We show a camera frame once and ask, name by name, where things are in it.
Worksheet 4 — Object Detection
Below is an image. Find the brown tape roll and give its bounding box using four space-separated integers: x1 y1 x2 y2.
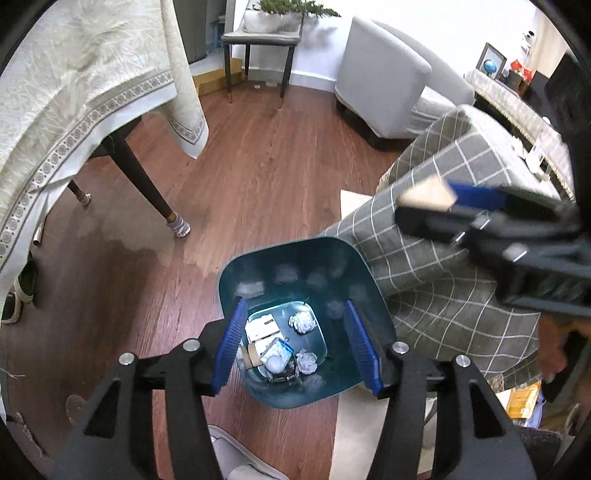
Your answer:
397 175 458 212

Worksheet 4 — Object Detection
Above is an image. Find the black silver snack bag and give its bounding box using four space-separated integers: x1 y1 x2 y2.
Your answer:
264 355 300 383

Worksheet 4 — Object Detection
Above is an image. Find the white paper ball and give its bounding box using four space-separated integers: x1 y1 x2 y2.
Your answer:
288 311 317 335

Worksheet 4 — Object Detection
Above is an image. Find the teal trash bin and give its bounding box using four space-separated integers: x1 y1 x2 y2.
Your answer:
218 237 397 409

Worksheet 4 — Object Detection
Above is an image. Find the right hand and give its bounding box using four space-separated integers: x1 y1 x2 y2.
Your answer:
538 313 590 383

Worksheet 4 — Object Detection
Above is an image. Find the white box in bin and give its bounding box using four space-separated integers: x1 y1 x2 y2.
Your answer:
245 314 280 343

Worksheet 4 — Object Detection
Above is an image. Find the clear plastic cup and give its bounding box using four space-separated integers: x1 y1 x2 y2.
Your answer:
260 338 294 375

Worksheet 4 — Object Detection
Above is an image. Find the crumpled paper in bin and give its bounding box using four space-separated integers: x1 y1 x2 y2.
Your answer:
295 349 318 376

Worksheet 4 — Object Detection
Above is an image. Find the grey checked tablecloth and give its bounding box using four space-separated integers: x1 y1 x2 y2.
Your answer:
317 104 576 391

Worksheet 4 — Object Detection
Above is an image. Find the lace desk cloth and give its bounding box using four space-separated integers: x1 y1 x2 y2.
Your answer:
465 70 575 201

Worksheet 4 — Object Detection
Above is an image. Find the small blue globe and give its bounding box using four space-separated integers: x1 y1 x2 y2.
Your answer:
482 58 499 79

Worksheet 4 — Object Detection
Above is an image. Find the grey armchair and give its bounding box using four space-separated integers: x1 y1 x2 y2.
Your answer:
335 17 475 149

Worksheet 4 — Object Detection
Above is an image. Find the framed picture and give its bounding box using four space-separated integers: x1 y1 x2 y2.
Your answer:
476 43 506 80

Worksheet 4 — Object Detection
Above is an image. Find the dark wooden table leg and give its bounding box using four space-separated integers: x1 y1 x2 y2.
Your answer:
101 117 191 238

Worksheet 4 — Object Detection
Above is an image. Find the cardboard box on floor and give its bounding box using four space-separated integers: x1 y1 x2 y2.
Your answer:
192 58 245 97

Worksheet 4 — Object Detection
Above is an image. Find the potted green plant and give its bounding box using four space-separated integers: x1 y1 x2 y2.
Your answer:
242 0 341 34

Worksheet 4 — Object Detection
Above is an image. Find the grey dining chair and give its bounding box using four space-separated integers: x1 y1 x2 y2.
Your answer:
221 0 306 110

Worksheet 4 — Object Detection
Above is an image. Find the grey door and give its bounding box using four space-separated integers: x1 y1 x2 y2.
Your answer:
173 0 226 64

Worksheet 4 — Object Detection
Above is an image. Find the white security camera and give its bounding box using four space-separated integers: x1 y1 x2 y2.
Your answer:
524 30 536 51

